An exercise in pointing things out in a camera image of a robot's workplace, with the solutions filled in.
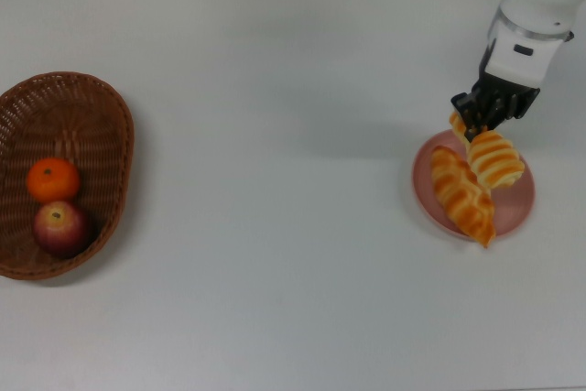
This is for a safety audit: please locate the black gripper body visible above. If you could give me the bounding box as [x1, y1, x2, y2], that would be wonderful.
[475, 69, 543, 104]

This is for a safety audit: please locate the striped toy bread roll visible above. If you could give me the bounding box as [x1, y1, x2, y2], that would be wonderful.
[447, 110, 526, 190]

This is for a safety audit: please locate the braided toy bread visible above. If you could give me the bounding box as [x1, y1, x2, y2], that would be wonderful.
[430, 145, 497, 250]

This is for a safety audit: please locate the orange toy mandarin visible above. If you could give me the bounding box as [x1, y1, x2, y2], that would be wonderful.
[26, 157, 81, 203]

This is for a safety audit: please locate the red toy apple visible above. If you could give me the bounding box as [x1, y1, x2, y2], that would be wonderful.
[32, 200, 91, 260]

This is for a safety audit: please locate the pink plate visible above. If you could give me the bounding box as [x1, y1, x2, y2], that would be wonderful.
[411, 128, 537, 240]

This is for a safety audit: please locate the brown woven basket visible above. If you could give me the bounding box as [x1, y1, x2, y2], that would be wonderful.
[0, 71, 136, 281]

